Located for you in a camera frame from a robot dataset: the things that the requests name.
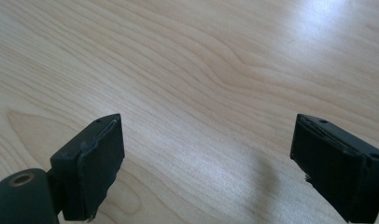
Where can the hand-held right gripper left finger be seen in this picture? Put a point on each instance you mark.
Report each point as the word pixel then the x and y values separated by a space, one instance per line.
pixel 94 168

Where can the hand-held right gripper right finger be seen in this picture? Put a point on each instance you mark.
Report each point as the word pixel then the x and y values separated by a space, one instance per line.
pixel 334 168

